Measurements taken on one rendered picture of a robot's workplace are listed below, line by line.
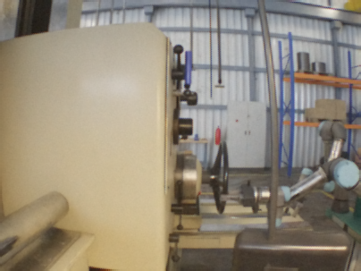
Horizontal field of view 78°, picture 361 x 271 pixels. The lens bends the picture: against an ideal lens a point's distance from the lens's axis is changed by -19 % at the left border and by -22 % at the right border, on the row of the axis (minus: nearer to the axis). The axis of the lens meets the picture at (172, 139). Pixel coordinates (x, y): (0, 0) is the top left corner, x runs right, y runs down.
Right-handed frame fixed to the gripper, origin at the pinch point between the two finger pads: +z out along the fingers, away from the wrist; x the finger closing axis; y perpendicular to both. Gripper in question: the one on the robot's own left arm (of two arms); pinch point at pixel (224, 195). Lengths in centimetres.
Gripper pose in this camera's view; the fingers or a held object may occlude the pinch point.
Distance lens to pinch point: 122.6
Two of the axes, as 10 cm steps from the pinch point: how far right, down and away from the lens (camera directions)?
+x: -0.8, 3.3, -9.4
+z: -10.0, -0.2, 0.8
